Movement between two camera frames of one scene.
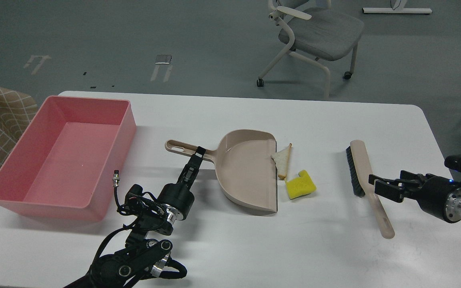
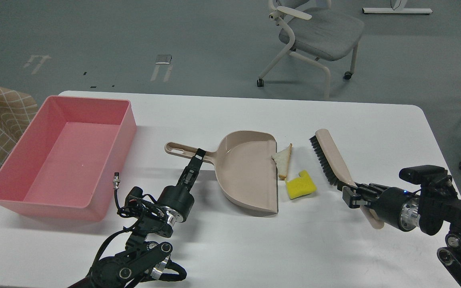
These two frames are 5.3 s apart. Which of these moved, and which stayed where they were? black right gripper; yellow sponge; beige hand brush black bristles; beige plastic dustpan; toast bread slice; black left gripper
Moved: beige hand brush black bristles; black right gripper
Stayed: beige plastic dustpan; toast bread slice; yellow sponge; black left gripper
